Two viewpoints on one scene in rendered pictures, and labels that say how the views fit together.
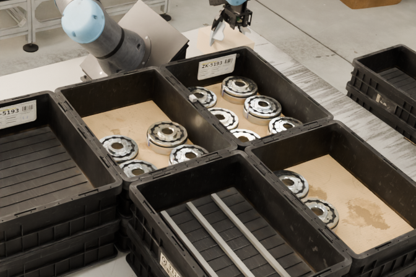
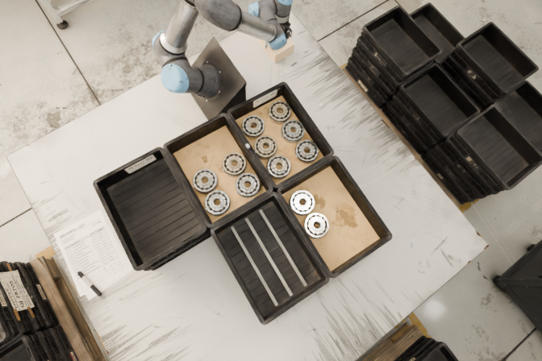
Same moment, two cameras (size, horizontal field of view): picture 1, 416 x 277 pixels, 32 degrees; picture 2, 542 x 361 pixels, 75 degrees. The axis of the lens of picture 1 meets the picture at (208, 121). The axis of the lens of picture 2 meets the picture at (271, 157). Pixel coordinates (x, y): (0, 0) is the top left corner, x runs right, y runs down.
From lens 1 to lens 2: 1.08 m
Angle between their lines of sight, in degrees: 37
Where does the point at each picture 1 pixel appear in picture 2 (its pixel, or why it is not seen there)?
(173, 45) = (236, 83)
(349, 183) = (339, 191)
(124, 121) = (209, 148)
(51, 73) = not seen: hidden behind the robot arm
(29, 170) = (156, 198)
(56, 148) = (170, 177)
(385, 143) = (370, 126)
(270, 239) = (290, 241)
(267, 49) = (304, 37)
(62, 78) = not seen: hidden behind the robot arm
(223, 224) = (264, 231)
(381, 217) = (354, 217)
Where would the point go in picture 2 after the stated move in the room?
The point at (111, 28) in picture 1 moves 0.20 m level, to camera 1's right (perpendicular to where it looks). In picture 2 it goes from (194, 80) to (241, 86)
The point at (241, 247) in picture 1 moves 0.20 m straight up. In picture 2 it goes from (274, 248) to (277, 245)
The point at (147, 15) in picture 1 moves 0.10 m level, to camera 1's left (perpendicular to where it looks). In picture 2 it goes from (218, 52) to (197, 50)
